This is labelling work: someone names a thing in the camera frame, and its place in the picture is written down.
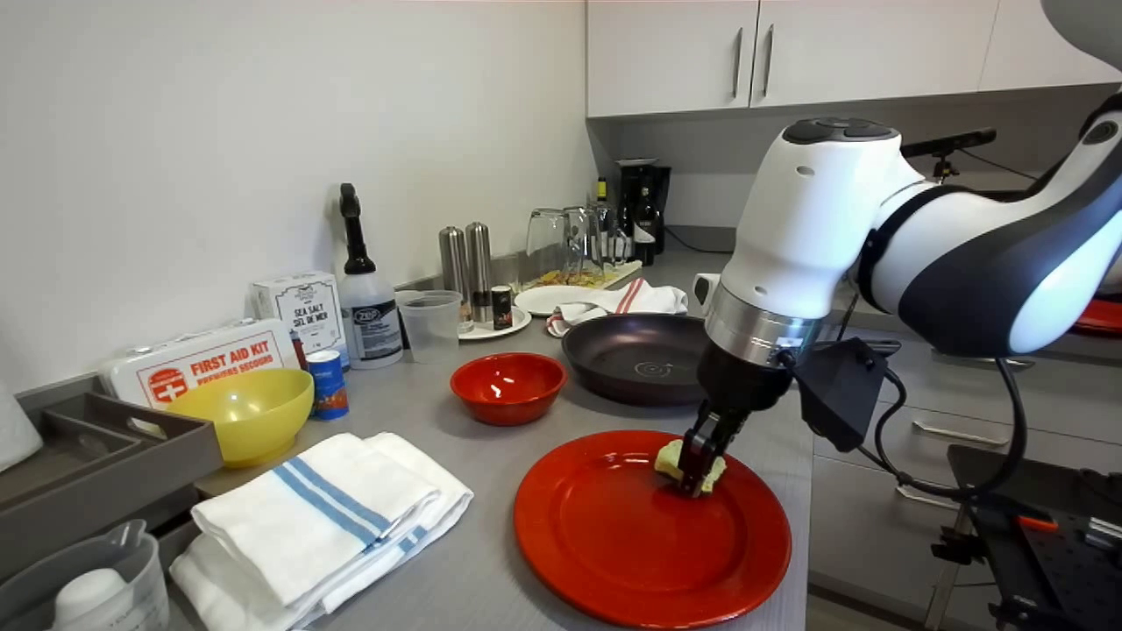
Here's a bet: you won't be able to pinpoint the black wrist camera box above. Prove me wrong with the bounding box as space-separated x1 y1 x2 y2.
794 338 906 455

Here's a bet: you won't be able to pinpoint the white wall cabinet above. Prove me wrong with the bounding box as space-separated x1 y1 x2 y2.
581 0 1122 118

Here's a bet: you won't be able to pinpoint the black frying pan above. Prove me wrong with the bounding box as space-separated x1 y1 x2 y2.
559 313 717 412

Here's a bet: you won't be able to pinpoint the small white plate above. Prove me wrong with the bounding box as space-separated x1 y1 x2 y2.
451 306 537 344

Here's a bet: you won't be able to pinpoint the white first aid kit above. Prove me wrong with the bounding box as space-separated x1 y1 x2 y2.
98 317 305 415

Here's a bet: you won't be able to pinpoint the black equipment stand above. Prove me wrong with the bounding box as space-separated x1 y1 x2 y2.
929 441 1122 631

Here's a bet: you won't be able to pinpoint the small white box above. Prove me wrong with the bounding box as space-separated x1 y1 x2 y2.
249 269 351 360

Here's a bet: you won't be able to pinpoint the steel shaker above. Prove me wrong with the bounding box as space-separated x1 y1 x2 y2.
462 218 493 330
436 223 470 295

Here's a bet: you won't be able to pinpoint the red bowl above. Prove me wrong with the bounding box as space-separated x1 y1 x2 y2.
449 351 573 427

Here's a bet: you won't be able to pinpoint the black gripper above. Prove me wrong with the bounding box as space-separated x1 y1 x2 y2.
677 339 800 494

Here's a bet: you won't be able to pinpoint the white towel red stripes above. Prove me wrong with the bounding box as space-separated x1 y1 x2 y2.
540 277 696 344

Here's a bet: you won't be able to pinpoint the upturned glass pitcher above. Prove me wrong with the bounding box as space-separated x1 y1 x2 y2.
562 201 625 272

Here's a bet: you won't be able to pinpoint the red plate beside toaster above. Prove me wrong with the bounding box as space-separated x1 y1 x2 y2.
1067 295 1122 344

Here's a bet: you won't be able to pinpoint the clear plastic container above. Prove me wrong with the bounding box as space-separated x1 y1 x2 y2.
395 289 468 351

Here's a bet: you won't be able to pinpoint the grey drawer unit with handles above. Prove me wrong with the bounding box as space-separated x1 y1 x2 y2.
804 330 1122 609

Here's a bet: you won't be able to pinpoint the black coffee machine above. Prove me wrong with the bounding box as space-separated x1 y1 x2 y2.
614 159 673 267

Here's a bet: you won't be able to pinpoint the yellow-green bowl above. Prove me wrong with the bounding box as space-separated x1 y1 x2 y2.
160 364 318 469

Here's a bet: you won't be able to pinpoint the spray bottle black nozzle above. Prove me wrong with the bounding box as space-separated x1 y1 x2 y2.
337 178 415 372

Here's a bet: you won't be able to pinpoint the clear measuring jug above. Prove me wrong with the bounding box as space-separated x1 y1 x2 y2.
0 519 171 631

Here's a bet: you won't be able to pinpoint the large red plate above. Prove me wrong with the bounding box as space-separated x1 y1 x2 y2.
507 427 797 631

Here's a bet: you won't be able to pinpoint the grey tray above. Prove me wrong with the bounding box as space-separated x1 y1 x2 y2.
0 372 223 576

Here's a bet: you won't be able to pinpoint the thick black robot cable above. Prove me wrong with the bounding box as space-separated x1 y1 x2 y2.
856 347 1030 503

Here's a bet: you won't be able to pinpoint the clear wine glass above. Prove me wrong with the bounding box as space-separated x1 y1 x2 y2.
518 205 575 285

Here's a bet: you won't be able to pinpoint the yellow sponge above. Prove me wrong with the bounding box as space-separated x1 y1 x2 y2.
650 436 728 503

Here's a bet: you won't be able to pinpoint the small blue can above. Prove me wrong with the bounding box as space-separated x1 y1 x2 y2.
305 347 355 423

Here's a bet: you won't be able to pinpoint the white towel blue stripes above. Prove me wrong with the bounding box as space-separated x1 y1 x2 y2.
170 427 478 631

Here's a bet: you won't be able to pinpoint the large white plate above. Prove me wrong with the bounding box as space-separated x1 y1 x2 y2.
513 281 620 323

